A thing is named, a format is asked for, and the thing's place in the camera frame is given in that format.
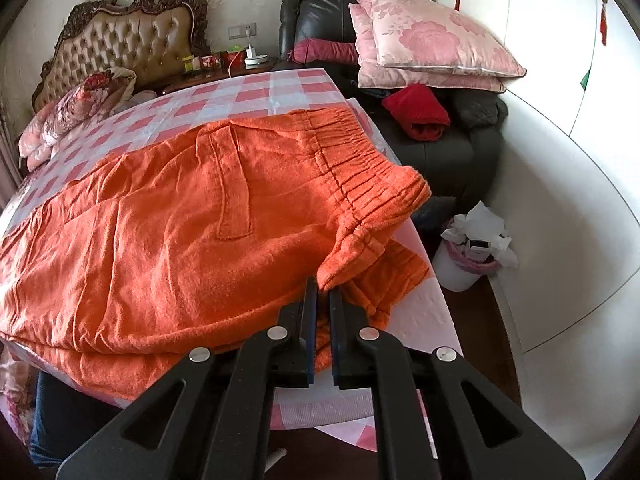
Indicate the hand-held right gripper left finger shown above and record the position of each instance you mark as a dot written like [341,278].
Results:
[311,350]

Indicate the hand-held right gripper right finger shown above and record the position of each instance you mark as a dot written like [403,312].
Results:
[334,355]

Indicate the orange pants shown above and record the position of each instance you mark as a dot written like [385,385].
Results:
[175,235]

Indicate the white trash bin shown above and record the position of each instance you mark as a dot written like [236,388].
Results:
[452,272]

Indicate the black leather armchair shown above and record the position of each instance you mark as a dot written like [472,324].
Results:
[440,160]

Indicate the pink checkered table cover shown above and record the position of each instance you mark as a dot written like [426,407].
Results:
[260,95]

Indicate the red folded cloth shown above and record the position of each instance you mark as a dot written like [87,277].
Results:
[415,105]

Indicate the pink floral pillow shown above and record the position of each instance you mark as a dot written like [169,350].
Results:
[430,35]
[400,79]

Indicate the dark jacket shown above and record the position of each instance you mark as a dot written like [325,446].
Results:
[480,110]

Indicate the dark wooden nightstand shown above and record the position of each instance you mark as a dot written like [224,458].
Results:
[210,81]

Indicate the white round device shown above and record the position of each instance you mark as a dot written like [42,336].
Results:
[256,61]

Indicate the maroon bolster cushion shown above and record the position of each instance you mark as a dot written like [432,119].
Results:
[325,51]

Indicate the floral bedsheet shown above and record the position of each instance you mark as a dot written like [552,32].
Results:
[15,395]

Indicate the green and red box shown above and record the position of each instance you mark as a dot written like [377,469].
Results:
[232,57]

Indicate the pale pink cloth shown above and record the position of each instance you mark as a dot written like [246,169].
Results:
[140,100]

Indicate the white charger plug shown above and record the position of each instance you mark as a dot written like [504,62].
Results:
[249,52]

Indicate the yellow green box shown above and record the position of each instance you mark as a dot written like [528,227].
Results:
[190,64]

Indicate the floral quilt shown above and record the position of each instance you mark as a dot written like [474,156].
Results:
[75,105]

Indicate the white wardrobe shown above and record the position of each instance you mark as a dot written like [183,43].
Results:
[550,85]

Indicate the tufted carved headboard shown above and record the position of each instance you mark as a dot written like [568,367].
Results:
[125,40]

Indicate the red wardrobe ornament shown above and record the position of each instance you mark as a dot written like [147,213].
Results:
[603,15]

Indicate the wall outlet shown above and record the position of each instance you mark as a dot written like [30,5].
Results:
[240,31]

